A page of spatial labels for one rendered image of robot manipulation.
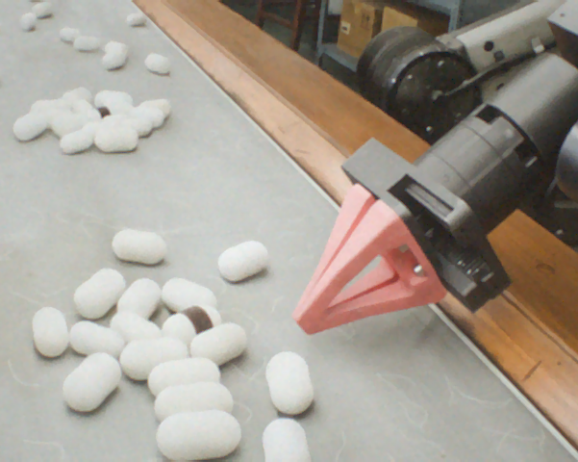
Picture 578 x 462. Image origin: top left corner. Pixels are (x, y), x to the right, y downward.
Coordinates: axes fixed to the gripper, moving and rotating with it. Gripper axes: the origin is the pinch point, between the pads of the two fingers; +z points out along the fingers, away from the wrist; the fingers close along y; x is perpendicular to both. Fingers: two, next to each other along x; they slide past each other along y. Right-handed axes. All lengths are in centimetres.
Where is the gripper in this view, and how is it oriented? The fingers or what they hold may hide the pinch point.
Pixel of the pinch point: (312, 316)
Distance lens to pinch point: 43.6
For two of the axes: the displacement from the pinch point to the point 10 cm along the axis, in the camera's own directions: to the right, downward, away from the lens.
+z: -7.7, 6.4, -0.3
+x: 5.2, 6.4, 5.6
